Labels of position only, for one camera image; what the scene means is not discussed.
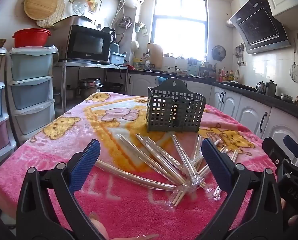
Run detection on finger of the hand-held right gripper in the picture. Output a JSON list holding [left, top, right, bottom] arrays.
[[283, 135, 298, 167], [262, 137, 289, 173]]

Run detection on round bamboo tray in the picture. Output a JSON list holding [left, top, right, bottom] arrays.
[[24, 0, 59, 21]]

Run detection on person's left hand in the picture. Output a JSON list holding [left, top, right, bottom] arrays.
[[88, 211, 160, 240]]

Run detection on black microwave oven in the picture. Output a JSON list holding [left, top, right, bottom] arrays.
[[63, 24, 112, 63]]

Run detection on stacked steel pots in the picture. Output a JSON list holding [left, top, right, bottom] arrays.
[[78, 78, 103, 99]]

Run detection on row of condiment bottles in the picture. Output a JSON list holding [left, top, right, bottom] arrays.
[[217, 67, 240, 82]]

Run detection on coiled hose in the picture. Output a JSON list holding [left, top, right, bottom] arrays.
[[118, 16, 133, 29]]

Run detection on bunch of chopsticks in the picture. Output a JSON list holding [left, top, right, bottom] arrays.
[[95, 132, 239, 209]]

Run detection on hanging mesh skimmer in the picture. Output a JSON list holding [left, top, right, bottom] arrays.
[[290, 39, 298, 83]]

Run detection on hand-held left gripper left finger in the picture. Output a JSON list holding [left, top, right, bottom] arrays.
[[15, 139, 101, 240]]

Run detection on white round plastic lid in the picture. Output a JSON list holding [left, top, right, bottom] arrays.
[[72, 0, 91, 17]]

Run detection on blue dish box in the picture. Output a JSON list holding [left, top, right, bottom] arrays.
[[109, 42, 127, 65]]

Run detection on steel kitchen shelf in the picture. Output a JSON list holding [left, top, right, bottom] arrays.
[[53, 60, 129, 113]]

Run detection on small wall fan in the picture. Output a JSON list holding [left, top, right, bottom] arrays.
[[211, 45, 226, 61]]

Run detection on dark green mesh utensil basket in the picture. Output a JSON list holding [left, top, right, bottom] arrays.
[[146, 78, 206, 133]]

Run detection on black range hood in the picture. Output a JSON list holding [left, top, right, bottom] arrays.
[[227, 5, 289, 55]]

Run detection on person's right hand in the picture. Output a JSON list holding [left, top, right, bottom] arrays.
[[281, 197, 298, 228]]

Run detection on black kitchen countertop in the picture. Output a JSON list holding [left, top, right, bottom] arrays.
[[126, 66, 298, 117]]

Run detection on blue plastic drawer tower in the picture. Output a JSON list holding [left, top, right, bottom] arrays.
[[8, 45, 57, 144]]

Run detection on pink printed bear blanket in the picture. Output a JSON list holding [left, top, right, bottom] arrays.
[[0, 91, 276, 240]]

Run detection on red plastic basin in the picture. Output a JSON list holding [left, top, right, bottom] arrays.
[[12, 28, 51, 48]]

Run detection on hanging kitchen utensils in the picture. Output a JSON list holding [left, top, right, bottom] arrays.
[[235, 43, 245, 66]]

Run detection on kitchen window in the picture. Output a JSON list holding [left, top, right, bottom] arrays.
[[150, 0, 209, 58]]

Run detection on wooden cutting board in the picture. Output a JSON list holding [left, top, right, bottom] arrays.
[[146, 43, 163, 69]]

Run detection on white base cabinets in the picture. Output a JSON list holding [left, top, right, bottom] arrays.
[[126, 72, 298, 155]]

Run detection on black wok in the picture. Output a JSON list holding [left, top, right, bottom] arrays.
[[103, 82, 124, 93]]

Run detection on wall organiser with items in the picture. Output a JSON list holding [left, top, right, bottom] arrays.
[[135, 21, 148, 37]]

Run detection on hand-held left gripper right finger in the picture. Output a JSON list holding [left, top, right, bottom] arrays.
[[201, 137, 283, 240]]

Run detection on round ribbed bamboo mat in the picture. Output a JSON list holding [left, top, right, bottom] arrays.
[[36, 0, 66, 28]]

